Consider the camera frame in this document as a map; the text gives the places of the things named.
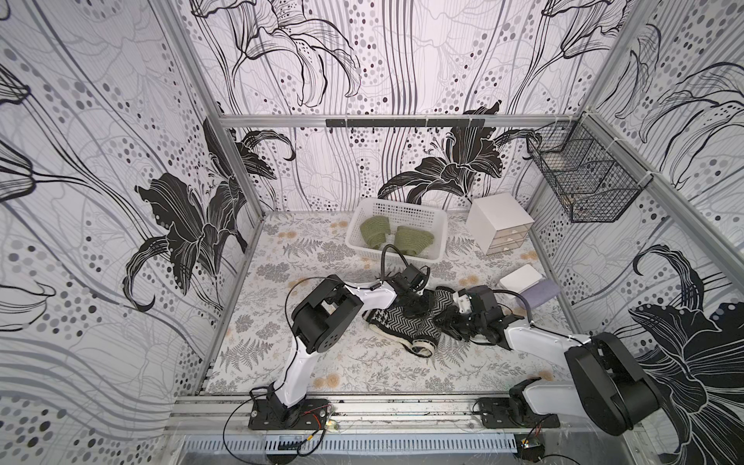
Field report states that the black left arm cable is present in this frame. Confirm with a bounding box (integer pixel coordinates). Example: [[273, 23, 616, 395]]
[[380, 243, 411, 280]]

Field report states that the white mini drawer cabinet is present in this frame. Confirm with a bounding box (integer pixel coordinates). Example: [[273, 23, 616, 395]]
[[466, 193, 534, 255]]

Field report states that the white slotted cable duct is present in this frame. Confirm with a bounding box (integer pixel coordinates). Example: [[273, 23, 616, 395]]
[[183, 433, 517, 455]]

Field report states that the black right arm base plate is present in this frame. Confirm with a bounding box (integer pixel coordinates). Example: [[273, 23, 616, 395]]
[[472, 378, 560, 429]]

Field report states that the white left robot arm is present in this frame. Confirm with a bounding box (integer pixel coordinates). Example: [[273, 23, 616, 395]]
[[269, 265, 430, 410]]

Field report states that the black white patterned scarf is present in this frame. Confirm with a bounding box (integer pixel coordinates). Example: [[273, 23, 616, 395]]
[[362, 286, 455, 358]]

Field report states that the black wire wall basket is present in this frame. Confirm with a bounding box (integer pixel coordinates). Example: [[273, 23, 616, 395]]
[[526, 120, 653, 223]]

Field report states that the white plastic laundry basket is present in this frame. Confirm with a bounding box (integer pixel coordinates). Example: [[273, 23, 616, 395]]
[[346, 199, 448, 267]]

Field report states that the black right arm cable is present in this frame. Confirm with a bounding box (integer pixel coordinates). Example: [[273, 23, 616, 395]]
[[492, 289, 535, 327]]

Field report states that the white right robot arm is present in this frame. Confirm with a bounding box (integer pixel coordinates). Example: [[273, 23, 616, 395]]
[[434, 286, 663, 436]]

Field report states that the lavender flat pad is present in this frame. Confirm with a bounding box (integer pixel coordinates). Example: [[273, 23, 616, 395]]
[[520, 279, 561, 309]]

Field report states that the white rectangular box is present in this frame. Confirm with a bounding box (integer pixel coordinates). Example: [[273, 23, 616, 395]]
[[499, 265, 544, 293]]

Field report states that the green knitted scarf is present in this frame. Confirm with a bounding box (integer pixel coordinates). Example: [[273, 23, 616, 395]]
[[393, 226, 435, 257], [360, 215, 391, 250]]

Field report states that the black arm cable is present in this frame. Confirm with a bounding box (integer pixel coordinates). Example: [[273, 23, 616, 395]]
[[492, 289, 535, 327], [380, 243, 411, 280]]

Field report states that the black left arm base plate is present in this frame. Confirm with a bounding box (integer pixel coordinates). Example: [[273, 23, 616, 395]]
[[248, 398, 331, 431]]

